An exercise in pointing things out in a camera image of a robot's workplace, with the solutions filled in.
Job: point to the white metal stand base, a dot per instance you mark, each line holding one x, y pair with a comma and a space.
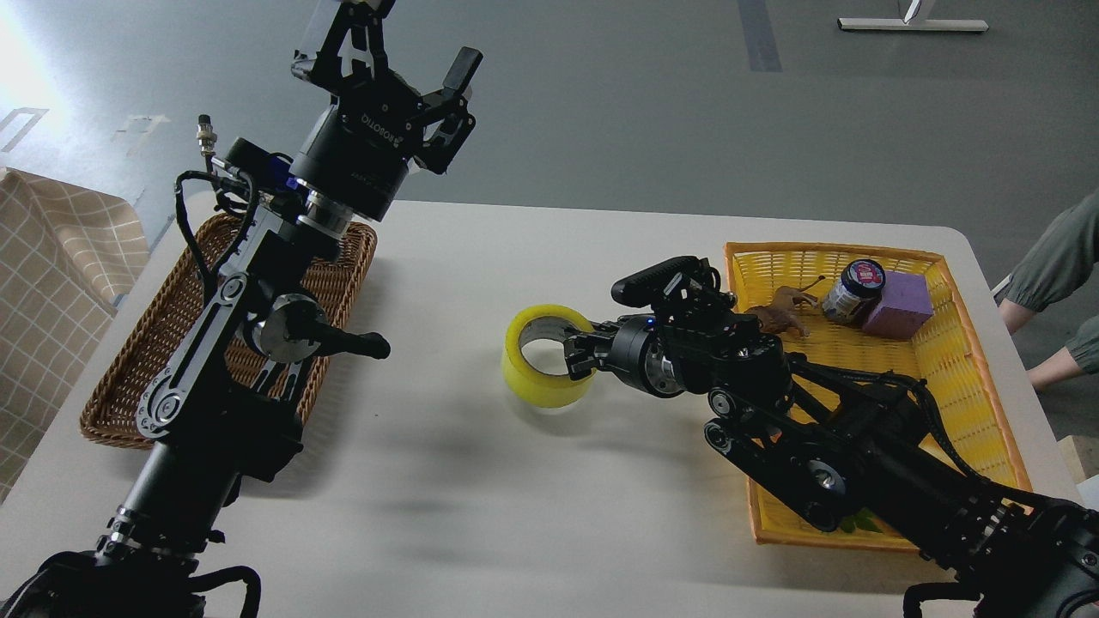
915, 16

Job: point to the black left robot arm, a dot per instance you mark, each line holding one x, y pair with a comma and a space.
224, 407

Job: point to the small dark jar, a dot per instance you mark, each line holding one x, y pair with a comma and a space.
859, 287

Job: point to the brown toy animal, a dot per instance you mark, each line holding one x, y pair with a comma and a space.
779, 316

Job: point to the purple foam block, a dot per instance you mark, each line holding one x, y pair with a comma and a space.
903, 309

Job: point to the beige checkered cloth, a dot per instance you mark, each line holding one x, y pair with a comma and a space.
67, 255

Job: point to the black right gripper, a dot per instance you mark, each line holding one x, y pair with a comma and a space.
628, 348

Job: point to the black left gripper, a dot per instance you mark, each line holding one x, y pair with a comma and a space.
359, 151

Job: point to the orange toy carrot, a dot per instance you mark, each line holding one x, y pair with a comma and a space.
861, 521

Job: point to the yellow tape roll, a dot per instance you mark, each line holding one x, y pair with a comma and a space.
550, 323

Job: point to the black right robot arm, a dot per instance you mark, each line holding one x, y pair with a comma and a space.
829, 442

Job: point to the yellow plastic basket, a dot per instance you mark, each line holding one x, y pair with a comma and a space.
945, 351

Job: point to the brown wicker basket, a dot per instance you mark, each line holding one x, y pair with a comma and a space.
109, 415

